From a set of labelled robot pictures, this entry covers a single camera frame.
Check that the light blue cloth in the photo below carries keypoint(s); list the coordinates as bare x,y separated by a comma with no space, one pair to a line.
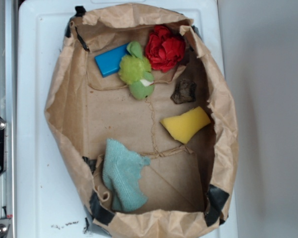
121,173

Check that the brown paper bag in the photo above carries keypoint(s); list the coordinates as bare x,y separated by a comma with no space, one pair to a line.
189,186

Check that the yellow sponge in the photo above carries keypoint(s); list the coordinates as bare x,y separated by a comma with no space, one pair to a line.
183,127

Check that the dark brown rock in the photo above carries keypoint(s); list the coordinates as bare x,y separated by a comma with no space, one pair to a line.
184,91

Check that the green plush toy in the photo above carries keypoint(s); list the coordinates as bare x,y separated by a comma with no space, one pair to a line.
135,71

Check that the blue plastic block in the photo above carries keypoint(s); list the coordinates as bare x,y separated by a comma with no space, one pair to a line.
109,61

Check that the red crumpled paper ball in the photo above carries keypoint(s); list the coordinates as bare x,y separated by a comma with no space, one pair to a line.
164,49

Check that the aluminium frame rail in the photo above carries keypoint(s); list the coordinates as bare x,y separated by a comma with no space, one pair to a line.
8,73

